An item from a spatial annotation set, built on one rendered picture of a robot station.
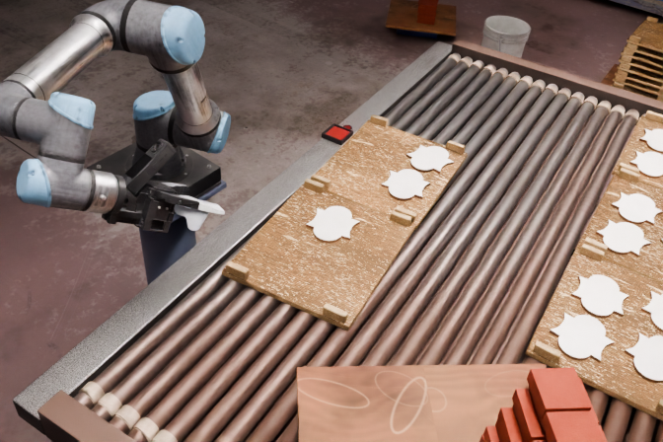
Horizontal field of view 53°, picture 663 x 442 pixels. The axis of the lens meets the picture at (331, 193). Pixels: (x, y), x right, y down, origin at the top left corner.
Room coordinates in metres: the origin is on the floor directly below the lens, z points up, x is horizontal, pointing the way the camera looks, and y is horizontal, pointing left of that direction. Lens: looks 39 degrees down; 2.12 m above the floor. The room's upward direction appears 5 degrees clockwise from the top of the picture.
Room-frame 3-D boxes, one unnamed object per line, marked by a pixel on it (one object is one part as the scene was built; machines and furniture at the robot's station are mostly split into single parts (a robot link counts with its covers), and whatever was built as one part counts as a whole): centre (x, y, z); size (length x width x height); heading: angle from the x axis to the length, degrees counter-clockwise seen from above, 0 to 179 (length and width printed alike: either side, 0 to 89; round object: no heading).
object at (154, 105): (1.54, 0.49, 1.10); 0.13 x 0.12 x 0.14; 80
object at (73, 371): (1.65, 0.07, 0.89); 2.08 x 0.08 x 0.06; 151
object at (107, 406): (1.59, -0.03, 0.90); 1.95 x 0.05 x 0.05; 151
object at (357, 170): (1.63, -0.17, 0.93); 0.41 x 0.35 x 0.02; 154
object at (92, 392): (1.61, 0.01, 0.90); 1.95 x 0.05 x 0.05; 151
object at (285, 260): (1.26, 0.01, 0.93); 0.41 x 0.35 x 0.02; 156
